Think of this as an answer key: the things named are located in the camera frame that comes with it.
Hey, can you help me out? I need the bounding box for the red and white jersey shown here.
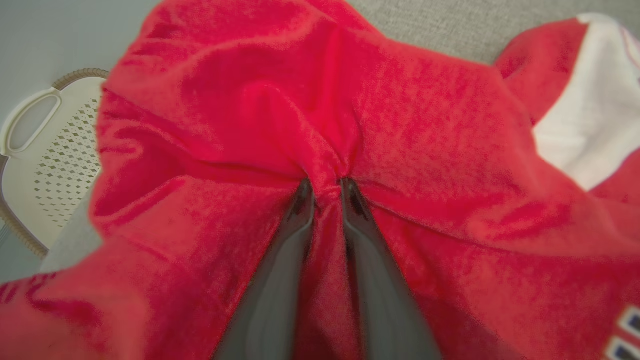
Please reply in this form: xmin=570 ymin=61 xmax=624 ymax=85
xmin=0 ymin=0 xmax=640 ymax=360

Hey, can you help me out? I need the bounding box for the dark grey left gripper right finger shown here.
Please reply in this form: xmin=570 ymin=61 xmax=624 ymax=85
xmin=339 ymin=177 xmax=444 ymax=360

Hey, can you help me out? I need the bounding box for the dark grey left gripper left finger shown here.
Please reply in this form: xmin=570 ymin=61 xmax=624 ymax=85
xmin=212 ymin=177 xmax=316 ymax=360

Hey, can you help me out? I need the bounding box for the cream perforated laundry basket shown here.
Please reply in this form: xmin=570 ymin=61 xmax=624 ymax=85
xmin=0 ymin=68 xmax=111 ymax=259

